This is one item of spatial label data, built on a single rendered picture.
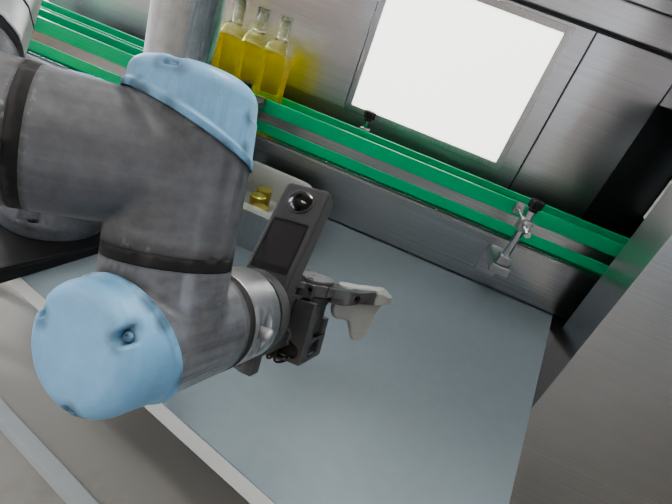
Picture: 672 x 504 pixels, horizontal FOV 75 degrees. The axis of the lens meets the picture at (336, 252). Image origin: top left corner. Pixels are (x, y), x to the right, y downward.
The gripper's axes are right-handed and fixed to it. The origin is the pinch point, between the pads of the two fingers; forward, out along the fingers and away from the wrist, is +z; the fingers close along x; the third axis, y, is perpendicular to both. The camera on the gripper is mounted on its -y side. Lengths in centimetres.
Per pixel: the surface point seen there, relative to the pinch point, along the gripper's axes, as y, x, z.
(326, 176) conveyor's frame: -14, -25, 47
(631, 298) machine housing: -6, 42, 44
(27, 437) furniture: 59, -65, 16
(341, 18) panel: -52, -33, 50
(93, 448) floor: 72, -67, 37
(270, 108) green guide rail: -26, -40, 41
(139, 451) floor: 72, -57, 44
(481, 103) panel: -41, 4, 61
